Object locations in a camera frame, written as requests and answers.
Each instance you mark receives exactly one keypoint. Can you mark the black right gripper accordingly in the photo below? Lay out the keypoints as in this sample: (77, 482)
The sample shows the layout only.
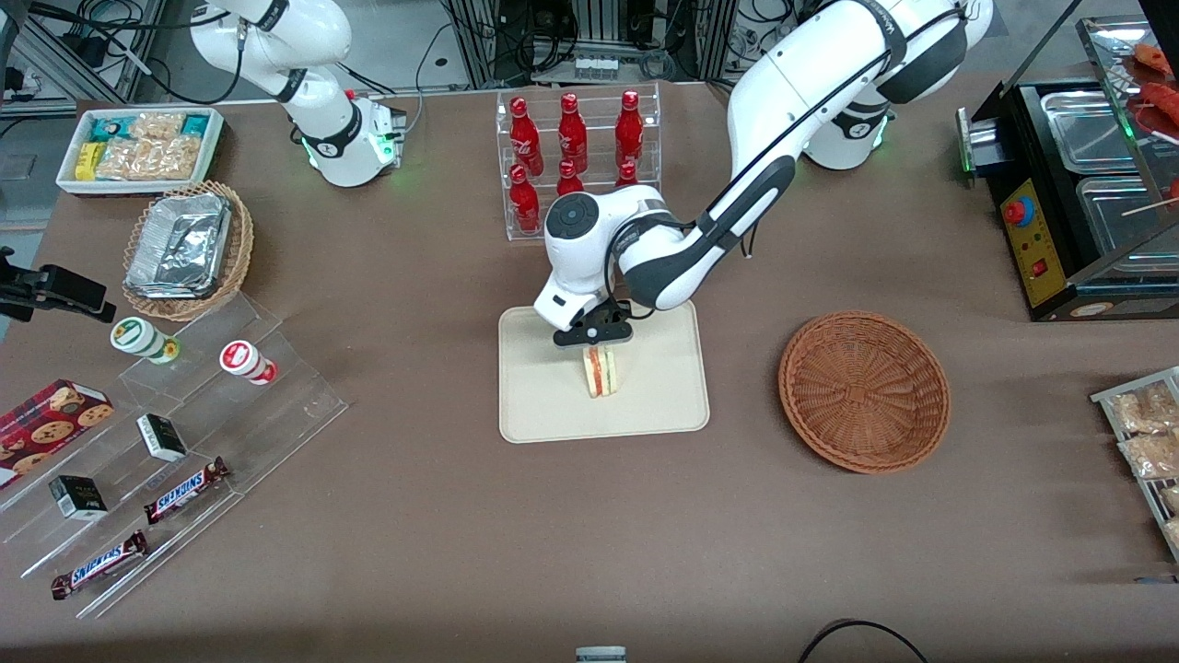
(57, 285)

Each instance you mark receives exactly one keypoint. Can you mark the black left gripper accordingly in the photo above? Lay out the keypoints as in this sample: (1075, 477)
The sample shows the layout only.
(614, 325)

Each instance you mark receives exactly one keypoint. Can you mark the triangle sandwich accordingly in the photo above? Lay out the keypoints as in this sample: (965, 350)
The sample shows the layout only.
(601, 373)

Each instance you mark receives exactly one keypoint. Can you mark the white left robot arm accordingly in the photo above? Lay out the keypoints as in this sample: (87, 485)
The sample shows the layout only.
(792, 110)

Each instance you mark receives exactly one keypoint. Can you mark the beige plastic tray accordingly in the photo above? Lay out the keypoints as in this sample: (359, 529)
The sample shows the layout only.
(553, 396)

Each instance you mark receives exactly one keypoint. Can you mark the white rectangular snack tray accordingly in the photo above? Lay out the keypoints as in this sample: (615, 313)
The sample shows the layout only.
(69, 175)

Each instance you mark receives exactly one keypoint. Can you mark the light tan wicker basket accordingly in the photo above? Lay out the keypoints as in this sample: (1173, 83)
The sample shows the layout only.
(239, 249)

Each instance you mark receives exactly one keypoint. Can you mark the brown round wicker basket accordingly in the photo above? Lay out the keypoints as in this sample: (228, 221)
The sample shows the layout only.
(866, 391)

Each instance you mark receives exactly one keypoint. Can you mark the green lid white cup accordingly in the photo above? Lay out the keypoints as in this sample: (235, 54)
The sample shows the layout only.
(138, 336)

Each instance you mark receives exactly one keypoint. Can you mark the silver foil container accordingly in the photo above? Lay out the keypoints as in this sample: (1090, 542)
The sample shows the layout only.
(180, 244)

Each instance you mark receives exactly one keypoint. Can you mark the yellow snack packet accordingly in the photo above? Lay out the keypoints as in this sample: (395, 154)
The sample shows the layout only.
(87, 161)

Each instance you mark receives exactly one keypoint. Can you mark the red cookie box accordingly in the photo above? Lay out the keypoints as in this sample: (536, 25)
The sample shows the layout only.
(51, 424)

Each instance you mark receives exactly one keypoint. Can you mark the red cola bottle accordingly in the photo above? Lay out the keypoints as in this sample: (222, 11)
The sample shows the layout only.
(627, 175)
(525, 203)
(525, 138)
(572, 136)
(569, 180)
(629, 131)

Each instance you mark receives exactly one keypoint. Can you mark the clear bag of crackers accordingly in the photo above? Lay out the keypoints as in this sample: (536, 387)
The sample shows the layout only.
(157, 124)
(147, 158)

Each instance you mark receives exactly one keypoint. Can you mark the teal snack packet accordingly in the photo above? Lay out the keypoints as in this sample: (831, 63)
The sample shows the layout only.
(103, 130)
(196, 123)

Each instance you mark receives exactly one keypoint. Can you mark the small black box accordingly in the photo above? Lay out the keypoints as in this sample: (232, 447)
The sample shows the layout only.
(162, 437)
(78, 497)

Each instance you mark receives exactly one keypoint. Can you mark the red lid white cup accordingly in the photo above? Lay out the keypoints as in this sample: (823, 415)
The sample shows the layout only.
(244, 359)

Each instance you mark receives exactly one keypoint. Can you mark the clear acrylic bottle rack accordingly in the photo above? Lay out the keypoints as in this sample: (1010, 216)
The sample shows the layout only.
(599, 101)

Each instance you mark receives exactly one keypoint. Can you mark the clear acrylic stepped display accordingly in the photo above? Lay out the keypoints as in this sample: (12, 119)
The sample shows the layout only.
(249, 424)

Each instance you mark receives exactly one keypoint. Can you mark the brown Snickers bar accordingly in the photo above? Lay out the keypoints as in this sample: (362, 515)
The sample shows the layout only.
(99, 564)
(184, 491)

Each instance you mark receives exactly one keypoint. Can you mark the white power strip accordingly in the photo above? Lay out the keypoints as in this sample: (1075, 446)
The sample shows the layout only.
(595, 68)

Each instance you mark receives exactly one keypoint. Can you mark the small grey device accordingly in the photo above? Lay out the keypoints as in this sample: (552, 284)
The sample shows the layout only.
(601, 655)

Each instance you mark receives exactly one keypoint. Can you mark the black food warmer cabinet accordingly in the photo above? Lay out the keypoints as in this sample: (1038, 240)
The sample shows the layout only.
(1036, 249)

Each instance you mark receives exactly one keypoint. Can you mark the steel warmer pan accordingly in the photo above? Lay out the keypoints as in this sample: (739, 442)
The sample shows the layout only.
(1087, 129)
(1119, 216)

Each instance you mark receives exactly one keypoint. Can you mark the clear bag of fried snacks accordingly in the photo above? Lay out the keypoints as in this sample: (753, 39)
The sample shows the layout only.
(1173, 532)
(1142, 410)
(1172, 497)
(1151, 453)

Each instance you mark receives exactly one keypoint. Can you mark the red fried food piece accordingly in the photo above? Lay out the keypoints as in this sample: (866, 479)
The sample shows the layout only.
(1153, 57)
(1162, 99)

